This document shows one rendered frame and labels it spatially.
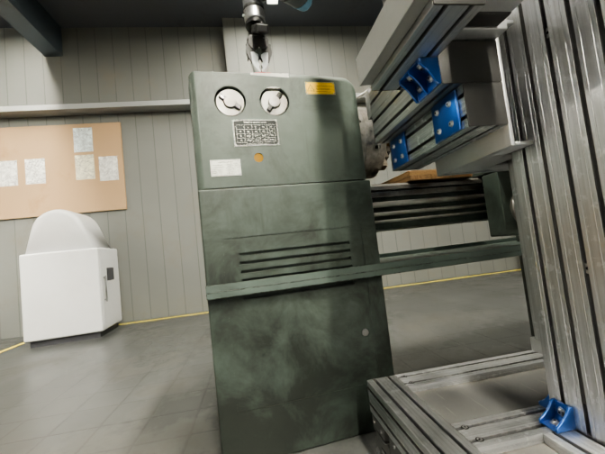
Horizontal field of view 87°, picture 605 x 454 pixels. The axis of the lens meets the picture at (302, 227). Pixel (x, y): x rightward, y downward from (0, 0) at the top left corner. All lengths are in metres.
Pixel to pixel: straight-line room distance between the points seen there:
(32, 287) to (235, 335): 3.02
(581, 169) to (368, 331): 0.76
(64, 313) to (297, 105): 3.16
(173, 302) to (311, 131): 3.41
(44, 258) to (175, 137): 1.93
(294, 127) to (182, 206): 3.21
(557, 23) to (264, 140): 0.78
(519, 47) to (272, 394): 1.12
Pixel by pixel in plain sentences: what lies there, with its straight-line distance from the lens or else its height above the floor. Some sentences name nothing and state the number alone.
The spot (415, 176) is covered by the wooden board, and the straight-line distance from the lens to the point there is 1.38.
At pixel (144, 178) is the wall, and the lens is 4.42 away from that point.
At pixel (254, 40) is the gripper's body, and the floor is 1.39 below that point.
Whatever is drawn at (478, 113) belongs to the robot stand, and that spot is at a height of 0.87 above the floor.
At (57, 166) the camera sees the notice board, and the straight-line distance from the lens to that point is 4.81.
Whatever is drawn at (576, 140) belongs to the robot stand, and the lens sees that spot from 0.77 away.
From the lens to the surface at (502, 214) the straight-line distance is 1.52.
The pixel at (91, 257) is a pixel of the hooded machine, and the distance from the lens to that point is 3.70.
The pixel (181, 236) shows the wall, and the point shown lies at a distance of 4.21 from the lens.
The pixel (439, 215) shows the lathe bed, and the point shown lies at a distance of 1.44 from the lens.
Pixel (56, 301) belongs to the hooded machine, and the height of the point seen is 0.40.
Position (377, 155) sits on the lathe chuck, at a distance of 1.39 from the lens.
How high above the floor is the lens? 0.65
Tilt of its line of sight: 4 degrees up
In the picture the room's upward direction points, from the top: 6 degrees counter-clockwise
